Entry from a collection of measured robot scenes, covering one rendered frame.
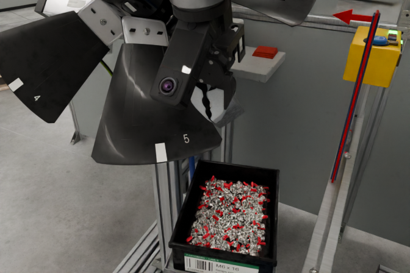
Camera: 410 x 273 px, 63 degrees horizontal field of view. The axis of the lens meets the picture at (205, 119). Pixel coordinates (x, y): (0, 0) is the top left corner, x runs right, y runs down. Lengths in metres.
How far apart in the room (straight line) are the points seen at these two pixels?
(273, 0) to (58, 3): 0.63
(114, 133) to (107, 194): 1.38
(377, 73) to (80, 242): 1.44
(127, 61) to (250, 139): 1.09
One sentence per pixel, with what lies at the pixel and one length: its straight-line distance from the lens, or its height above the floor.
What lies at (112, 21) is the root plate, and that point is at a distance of 0.75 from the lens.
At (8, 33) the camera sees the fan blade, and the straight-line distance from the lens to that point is 0.83.
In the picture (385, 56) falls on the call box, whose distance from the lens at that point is 0.83.
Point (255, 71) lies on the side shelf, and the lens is 1.16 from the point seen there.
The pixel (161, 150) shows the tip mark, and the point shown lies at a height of 0.97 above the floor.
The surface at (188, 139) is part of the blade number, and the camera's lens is 0.59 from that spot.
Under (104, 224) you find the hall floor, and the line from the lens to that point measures 1.81.
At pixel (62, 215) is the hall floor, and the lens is 1.92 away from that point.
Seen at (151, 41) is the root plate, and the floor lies 1.10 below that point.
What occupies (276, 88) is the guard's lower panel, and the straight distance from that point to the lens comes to 1.46.
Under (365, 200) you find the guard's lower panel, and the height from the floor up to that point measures 0.23.
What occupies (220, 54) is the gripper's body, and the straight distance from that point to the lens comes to 0.44.
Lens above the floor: 1.32
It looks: 32 degrees down
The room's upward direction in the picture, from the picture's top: straight up
